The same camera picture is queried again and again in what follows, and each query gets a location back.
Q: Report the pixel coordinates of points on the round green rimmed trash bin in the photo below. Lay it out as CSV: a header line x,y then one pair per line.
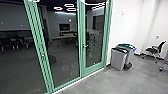
x,y
130,53

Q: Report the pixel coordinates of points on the black mesh office chair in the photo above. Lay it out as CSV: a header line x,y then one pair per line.
x,y
155,50

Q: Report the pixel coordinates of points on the green framed glass door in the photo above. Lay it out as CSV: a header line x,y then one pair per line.
x,y
38,43

